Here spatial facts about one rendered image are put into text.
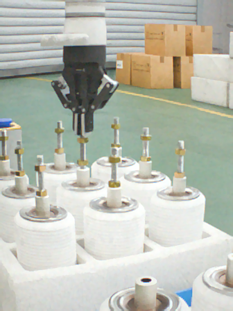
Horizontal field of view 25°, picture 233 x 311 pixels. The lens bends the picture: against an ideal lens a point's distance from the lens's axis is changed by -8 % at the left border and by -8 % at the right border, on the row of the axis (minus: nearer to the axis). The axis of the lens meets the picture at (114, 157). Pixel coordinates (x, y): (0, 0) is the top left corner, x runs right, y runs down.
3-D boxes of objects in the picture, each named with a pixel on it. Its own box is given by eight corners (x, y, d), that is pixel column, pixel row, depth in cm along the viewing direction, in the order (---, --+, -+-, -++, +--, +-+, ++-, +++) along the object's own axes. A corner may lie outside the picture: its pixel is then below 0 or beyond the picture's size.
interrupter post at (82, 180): (92, 186, 96) (92, 167, 95) (85, 189, 94) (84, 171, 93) (80, 184, 97) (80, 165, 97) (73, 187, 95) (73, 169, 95)
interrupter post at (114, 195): (123, 209, 85) (123, 188, 84) (107, 209, 84) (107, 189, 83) (120, 204, 87) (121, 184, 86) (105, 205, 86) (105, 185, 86)
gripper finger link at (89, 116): (82, 102, 92) (82, 132, 93) (97, 103, 90) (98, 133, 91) (87, 101, 93) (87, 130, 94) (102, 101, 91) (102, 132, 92)
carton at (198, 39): (212, 57, 485) (212, 26, 478) (193, 56, 473) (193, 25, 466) (193, 55, 510) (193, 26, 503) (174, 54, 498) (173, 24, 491)
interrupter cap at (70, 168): (78, 164, 110) (78, 161, 110) (80, 175, 103) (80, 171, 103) (41, 166, 109) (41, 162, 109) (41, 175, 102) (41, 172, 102)
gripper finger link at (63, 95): (62, 77, 95) (80, 101, 94) (56, 84, 96) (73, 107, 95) (53, 78, 93) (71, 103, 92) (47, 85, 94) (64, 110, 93)
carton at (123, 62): (142, 81, 516) (141, 52, 509) (157, 84, 497) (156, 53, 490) (115, 82, 501) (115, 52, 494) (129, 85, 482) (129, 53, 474)
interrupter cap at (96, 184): (113, 185, 97) (113, 180, 97) (90, 196, 91) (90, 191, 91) (76, 178, 101) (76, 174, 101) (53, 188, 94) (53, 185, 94)
